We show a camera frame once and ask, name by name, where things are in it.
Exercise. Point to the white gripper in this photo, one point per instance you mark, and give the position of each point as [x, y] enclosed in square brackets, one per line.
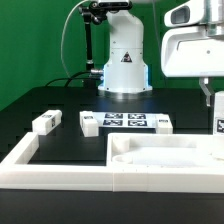
[189, 52]

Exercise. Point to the AprilTag marker sheet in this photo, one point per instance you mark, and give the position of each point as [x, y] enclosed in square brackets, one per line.
[129, 120]

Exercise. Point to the white U-shaped obstacle fence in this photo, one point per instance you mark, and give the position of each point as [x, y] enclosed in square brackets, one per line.
[16, 172]

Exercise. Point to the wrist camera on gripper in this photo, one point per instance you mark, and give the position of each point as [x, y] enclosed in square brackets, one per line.
[187, 14]

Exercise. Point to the white desk tabletop panel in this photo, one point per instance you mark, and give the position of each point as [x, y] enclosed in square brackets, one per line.
[165, 150]

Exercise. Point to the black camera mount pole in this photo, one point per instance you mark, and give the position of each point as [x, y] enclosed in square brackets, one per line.
[91, 14]

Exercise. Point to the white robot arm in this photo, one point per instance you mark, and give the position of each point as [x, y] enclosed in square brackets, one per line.
[125, 74]

